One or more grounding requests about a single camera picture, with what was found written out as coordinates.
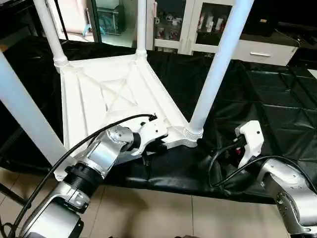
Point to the white plastic table top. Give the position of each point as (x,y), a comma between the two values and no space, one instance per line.
(114,94)

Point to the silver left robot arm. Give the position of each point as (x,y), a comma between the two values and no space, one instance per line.
(84,178)

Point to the black table mat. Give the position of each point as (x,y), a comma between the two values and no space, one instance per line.
(262,114)

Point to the white drawer unit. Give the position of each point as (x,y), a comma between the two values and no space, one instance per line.
(267,52)

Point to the white glass door cabinet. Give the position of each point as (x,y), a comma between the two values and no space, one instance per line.
(193,25)

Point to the teal plastic stool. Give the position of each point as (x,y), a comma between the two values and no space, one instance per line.
(109,17)

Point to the black metal table frame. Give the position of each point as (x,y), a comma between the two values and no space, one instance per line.
(12,193)

